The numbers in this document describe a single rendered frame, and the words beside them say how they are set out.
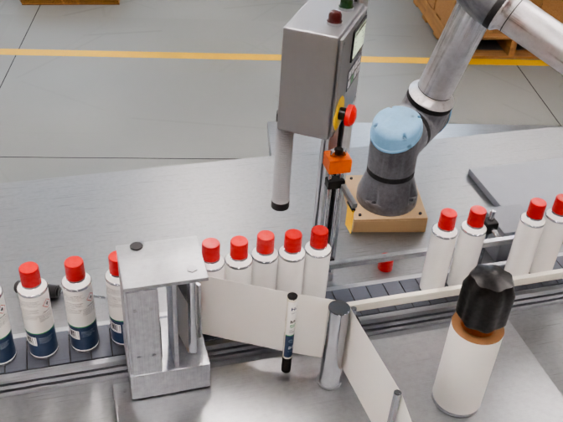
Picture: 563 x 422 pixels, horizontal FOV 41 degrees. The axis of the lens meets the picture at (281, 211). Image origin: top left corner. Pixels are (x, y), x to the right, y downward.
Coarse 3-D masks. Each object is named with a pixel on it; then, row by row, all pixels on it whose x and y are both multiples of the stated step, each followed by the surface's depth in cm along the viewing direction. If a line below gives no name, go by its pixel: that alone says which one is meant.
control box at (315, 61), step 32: (320, 0) 129; (288, 32) 119; (320, 32) 118; (352, 32) 122; (288, 64) 122; (320, 64) 120; (352, 64) 129; (288, 96) 125; (320, 96) 123; (352, 96) 136; (288, 128) 129; (320, 128) 127
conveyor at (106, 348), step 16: (560, 256) 171; (352, 288) 158; (368, 288) 159; (384, 288) 159; (400, 288) 159; (416, 288) 160; (528, 288) 162; (416, 304) 156; (432, 304) 156; (64, 336) 143; (208, 336) 145; (64, 352) 140; (96, 352) 140; (112, 352) 141; (0, 368) 136; (16, 368) 136; (32, 368) 136
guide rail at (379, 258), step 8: (488, 240) 161; (496, 240) 161; (504, 240) 162; (512, 240) 162; (424, 248) 158; (368, 256) 154; (376, 256) 155; (384, 256) 155; (392, 256) 155; (400, 256) 156; (408, 256) 156; (416, 256) 157; (336, 264) 152; (344, 264) 153; (352, 264) 153; (360, 264) 154; (368, 264) 154
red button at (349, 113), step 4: (340, 108) 127; (344, 108) 127; (348, 108) 126; (352, 108) 126; (356, 108) 127; (340, 112) 127; (344, 112) 127; (348, 112) 126; (352, 112) 126; (356, 112) 127; (340, 116) 127; (344, 116) 126; (348, 116) 126; (352, 116) 126; (356, 116) 128; (344, 120) 126; (348, 120) 126; (352, 120) 126; (344, 124) 127; (348, 124) 127; (352, 124) 127
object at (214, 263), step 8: (208, 240) 136; (216, 240) 136; (208, 248) 135; (216, 248) 135; (208, 256) 136; (216, 256) 136; (208, 264) 137; (216, 264) 137; (224, 264) 138; (208, 272) 137; (216, 272) 137; (224, 272) 140
